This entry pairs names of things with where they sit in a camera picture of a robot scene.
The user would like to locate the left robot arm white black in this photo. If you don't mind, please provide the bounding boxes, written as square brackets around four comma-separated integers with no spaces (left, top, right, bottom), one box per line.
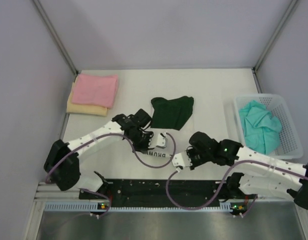
[43,109,154,199]

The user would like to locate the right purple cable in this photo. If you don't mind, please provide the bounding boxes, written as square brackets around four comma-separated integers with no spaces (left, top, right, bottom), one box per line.
[165,159,308,218]

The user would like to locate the left aluminium frame post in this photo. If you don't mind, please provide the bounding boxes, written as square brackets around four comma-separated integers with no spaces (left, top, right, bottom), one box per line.
[31,0,79,76]

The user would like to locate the folded pink t shirt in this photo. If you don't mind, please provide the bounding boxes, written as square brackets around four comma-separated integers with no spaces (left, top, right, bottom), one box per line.
[71,73,119,109]

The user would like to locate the teal t shirt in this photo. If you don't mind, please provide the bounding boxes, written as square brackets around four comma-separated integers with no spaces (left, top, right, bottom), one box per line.
[238,100,283,155]

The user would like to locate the aluminium frame post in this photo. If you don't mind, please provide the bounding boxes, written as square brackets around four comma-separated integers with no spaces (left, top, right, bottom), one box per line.
[31,0,79,76]
[252,0,301,74]

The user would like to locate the right aluminium frame post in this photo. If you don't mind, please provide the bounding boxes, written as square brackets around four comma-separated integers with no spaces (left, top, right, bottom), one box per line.
[252,0,301,74]

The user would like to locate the grey cable duct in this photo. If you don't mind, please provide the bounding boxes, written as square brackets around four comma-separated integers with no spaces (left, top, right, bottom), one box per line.
[43,201,245,213]

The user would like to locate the white and green t shirt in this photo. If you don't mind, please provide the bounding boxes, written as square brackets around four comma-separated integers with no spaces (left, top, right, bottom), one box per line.
[149,96,195,154]

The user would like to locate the folded beige t shirt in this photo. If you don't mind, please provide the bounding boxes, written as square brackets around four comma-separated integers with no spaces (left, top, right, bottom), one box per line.
[66,82,108,117]

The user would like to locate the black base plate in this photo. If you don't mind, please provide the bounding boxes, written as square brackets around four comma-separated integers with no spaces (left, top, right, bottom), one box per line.
[78,178,247,208]

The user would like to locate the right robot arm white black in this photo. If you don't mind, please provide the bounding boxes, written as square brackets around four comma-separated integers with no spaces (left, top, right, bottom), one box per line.
[186,131,308,210]

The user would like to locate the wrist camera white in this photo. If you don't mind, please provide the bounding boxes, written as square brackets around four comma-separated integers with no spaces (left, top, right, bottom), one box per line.
[148,132,168,149]
[171,151,192,173]

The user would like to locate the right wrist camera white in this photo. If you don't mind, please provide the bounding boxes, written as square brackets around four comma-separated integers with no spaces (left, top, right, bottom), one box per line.
[171,151,192,173]

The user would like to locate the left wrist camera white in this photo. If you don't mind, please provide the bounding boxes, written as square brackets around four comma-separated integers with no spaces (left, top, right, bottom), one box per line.
[148,132,168,149]

